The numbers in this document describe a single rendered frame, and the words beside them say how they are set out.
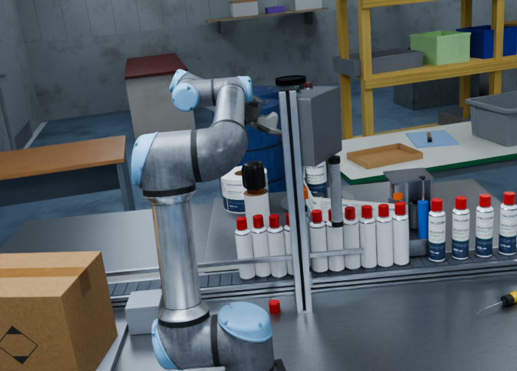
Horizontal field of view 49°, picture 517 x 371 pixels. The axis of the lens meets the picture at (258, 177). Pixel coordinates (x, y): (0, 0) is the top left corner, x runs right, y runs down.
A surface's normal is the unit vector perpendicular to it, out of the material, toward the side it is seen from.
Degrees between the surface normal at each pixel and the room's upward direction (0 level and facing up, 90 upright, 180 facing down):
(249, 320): 7
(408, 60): 90
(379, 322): 0
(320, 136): 90
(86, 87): 90
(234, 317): 7
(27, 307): 90
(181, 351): 80
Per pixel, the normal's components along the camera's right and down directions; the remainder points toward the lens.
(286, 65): 0.20, 0.29
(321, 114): 0.83, 0.10
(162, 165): -0.03, 0.15
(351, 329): -0.10, -0.95
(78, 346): 0.99, -0.04
